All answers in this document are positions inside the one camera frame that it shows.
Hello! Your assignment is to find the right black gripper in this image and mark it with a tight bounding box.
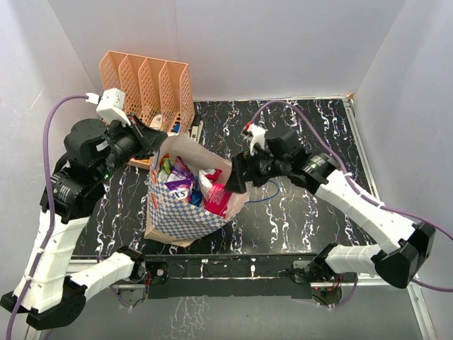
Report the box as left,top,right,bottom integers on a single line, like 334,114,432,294
224,144,289,195

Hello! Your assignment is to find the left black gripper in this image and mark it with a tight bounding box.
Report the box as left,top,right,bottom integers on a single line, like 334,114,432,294
96,113,168,181

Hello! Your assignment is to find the pink chips bag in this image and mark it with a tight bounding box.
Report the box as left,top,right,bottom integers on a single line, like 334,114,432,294
200,183,232,217

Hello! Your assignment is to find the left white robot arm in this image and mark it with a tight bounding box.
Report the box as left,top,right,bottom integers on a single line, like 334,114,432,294
1,115,168,331

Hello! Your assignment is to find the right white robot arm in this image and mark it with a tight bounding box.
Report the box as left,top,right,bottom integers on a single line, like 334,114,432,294
225,123,435,288

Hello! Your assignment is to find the rainbow candy bag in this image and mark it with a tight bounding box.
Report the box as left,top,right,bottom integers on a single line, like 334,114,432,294
158,154,174,182

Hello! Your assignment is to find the purple Fox's candy bag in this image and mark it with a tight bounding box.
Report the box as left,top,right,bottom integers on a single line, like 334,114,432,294
165,156,195,203

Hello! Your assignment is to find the white bottle in organizer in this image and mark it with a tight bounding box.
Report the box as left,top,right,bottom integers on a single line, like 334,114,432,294
149,111,163,130

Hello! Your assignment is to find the small pink snack packet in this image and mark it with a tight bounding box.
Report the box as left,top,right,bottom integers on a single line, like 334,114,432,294
198,169,222,186

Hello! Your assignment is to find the grey stapler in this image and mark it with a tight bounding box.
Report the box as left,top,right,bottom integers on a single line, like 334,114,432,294
189,113,203,143

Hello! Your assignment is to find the orange plastic file organizer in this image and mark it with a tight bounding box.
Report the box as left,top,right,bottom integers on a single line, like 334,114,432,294
98,50,196,169

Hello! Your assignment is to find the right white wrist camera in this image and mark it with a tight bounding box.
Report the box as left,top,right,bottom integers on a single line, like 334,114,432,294
242,121,267,156

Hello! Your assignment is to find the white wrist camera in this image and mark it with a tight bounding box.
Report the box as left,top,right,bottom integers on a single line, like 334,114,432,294
242,121,267,156
86,88,130,125

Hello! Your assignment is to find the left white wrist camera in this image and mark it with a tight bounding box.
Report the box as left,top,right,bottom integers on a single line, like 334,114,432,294
86,88,130,125

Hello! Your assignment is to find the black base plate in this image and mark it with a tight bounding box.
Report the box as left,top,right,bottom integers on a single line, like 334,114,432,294
105,253,344,302

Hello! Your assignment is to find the aluminium frame rail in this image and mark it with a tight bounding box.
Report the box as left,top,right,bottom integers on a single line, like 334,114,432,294
63,256,424,295

